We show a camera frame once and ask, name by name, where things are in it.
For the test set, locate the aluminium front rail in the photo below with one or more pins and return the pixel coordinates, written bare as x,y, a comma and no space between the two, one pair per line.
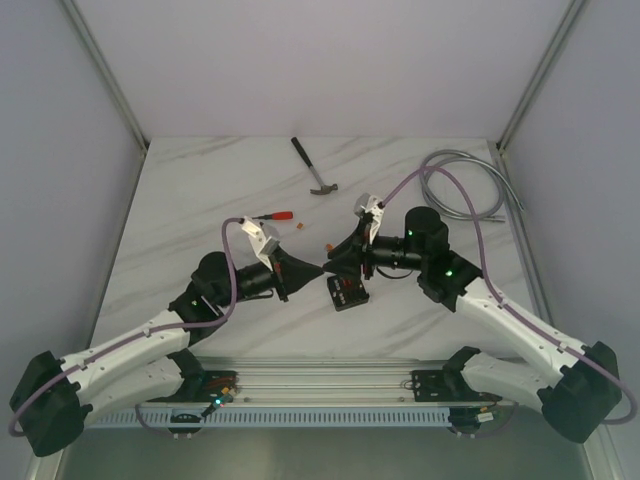
320,382

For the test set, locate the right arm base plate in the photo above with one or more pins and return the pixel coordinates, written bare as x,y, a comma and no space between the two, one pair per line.
445,386

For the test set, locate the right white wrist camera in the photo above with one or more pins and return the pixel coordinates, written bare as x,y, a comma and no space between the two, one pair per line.
370,211

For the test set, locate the red handled screwdriver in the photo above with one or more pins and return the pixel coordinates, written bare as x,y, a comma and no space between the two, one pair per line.
276,216

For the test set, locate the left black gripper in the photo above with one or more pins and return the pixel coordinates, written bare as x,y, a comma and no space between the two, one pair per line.
280,279

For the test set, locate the claw hammer black handle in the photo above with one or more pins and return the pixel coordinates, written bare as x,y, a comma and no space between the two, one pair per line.
323,188

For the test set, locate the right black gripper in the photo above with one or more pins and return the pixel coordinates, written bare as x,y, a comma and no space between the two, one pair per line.
347,254

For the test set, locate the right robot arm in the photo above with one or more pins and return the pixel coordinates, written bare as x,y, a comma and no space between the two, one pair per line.
572,385

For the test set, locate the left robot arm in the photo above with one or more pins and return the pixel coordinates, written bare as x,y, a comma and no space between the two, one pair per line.
57,398

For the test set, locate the black fuse box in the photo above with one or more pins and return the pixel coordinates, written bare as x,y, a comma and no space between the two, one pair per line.
346,293

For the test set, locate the slotted grey cable duct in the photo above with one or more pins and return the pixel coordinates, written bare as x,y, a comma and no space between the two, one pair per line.
282,417

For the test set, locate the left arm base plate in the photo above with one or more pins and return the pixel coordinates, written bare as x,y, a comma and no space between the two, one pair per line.
204,387

